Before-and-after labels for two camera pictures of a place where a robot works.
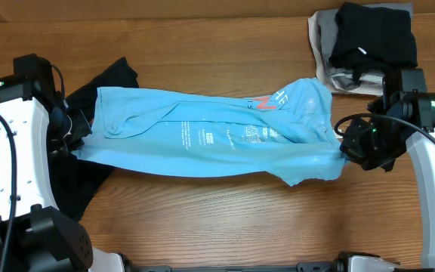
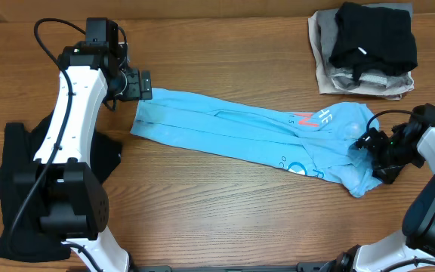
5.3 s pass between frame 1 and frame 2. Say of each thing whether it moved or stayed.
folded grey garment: stayed
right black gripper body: moved
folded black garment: stayed
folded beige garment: stayed
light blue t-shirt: moved
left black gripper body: moved
